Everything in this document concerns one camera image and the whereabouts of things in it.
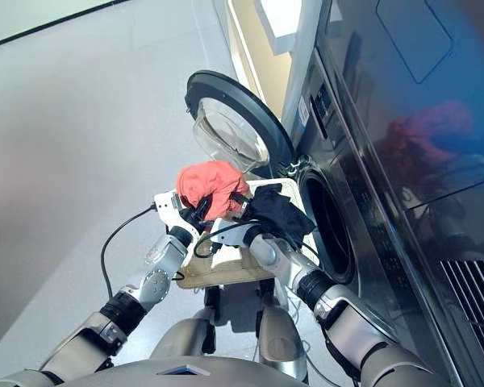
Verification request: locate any orange red garment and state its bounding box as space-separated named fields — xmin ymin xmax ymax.
xmin=175 ymin=160 xmax=252 ymax=222

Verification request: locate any black garment with white print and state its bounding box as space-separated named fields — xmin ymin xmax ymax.
xmin=232 ymin=185 xmax=316 ymax=247

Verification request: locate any pale woven basket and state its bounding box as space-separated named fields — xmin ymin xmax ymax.
xmin=152 ymin=178 xmax=319 ymax=289

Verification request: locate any round washing machine door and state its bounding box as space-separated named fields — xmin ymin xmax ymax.
xmin=184 ymin=70 xmax=296 ymax=178

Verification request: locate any black basket stand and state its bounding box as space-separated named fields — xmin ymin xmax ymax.
xmin=203 ymin=284 xmax=275 ymax=356

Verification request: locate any blue white QR sticker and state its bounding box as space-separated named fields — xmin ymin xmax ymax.
xmin=298 ymin=95 xmax=311 ymax=127

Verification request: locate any silver robot leg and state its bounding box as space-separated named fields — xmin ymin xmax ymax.
xmin=257 ymin=298 xmax=310 ymax=382
xmin=151 ymin=310 xmax=215 ymax=360

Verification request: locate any white counter cabinet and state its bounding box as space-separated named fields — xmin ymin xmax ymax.
xmin=225 ymin=0 xmax=319 ymax=118

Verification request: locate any silver robot torso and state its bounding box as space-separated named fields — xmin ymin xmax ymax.
xmin=64 ymin=356 xmax=307 ymax=387

